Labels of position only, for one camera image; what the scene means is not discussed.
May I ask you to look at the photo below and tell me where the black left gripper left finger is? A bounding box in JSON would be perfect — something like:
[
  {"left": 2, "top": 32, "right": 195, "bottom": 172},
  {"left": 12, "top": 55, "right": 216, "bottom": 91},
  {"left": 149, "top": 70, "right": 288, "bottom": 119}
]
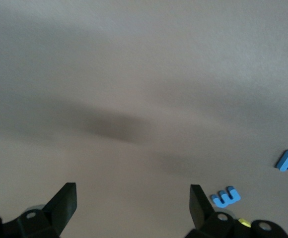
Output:
[{"left": 0, "top": 182, "right": 77, "bottom": 238}]

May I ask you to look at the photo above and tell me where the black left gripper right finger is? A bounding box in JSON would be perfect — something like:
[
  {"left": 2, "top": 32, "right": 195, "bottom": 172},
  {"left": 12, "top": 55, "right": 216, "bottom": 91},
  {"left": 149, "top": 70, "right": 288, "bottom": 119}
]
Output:
[{"left": 186, "top": 184, "right": 288, "bottom": 238}]

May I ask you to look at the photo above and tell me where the blue foam letter e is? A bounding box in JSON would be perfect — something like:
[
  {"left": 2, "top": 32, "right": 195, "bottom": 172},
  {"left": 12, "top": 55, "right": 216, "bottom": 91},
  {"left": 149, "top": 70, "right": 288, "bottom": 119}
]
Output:
[{"left": 211, "top": 185, "right": 241, "bottom": 208}]

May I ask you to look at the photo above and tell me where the yellow foam letter h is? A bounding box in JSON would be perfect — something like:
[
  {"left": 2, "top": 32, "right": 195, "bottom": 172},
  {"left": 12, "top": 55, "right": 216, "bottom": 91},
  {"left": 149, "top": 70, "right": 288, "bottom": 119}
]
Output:
[{"left": 237, "top": 217, "right": 252, "bottom": 228}]

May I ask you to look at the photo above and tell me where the brown table cover sheet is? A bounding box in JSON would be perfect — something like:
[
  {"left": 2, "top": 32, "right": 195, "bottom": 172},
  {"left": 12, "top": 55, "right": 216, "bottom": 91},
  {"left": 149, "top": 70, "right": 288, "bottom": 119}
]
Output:
[{"left": 0, "top": 0, "right": 288, "bottom": 238}]

